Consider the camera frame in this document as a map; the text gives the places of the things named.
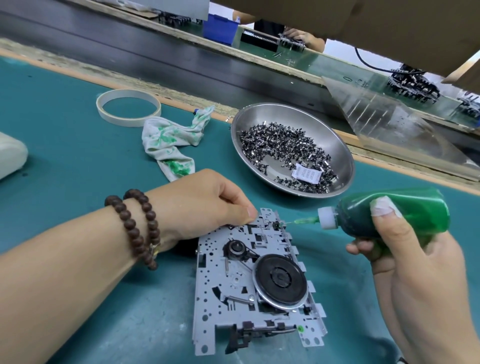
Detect person's right hand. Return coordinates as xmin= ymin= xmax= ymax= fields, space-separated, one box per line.
xmin=346 ymin=196 xmax=480 ymax=364

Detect person's left hand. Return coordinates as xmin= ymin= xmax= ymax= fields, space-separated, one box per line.
xmin=146 ymin=168 xmax=260 ymax=252

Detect white green-stained cloth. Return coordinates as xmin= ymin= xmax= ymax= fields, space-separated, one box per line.
xmin=141 ymin=105 xmax=216 ymax=183

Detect green glue squeeze bottle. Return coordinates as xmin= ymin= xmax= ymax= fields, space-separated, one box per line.
xmin=292 ymin=187 xmax=452 ymax=243

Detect metal deck chassis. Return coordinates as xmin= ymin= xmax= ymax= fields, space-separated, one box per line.
xmin=192 ymin=207 xmax=329 ymax=357

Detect pile of small metal parts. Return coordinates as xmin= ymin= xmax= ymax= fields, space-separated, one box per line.
xmin=240 ymin=122 xmax=339 ymax=195

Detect round metal bowl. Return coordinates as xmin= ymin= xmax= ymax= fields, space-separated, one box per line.
xmin=230 ymin=102 xmax=356 ymax=199

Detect black conveyor belt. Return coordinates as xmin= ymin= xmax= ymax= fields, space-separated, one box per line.
xmin=0 ymin=3 xmax=480 ymax=174

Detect finished mechanisms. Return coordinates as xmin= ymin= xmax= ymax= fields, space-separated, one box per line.
xmin=386 ymin=63 xmax=442 ymax=105

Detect person's left forearm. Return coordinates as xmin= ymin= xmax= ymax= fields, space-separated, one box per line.
xmin=0 ymin=210 xmax=155 ymax=364

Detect clear plastic sheet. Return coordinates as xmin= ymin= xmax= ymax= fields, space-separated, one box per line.
xmin=322 ymin=75 xmax=480 ymax=181

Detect blue plastic bin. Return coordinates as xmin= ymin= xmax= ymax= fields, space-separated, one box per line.
xmin=202 ymin=13 xmax=241 ymax=46

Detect black flat box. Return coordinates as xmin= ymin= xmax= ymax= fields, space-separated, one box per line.
xmin=240 ymin=28 xmax=282 ymax=52

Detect white blue power strip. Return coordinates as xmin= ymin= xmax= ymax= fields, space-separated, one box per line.
xmin=0 ymin=132 xmax=30 ymax=181

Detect brown cardboard panel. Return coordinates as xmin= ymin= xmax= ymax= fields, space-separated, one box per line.
xmin=213 ymin=0 xmax=480 ymax=95

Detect brown bead bracelet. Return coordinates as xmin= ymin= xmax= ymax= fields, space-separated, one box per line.
xmin=104 ymin=188 xmax=162 ymax=271

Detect white tape ring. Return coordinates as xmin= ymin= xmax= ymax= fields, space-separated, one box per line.
xmin=95 ymin=88 xmax=162 ymax=127

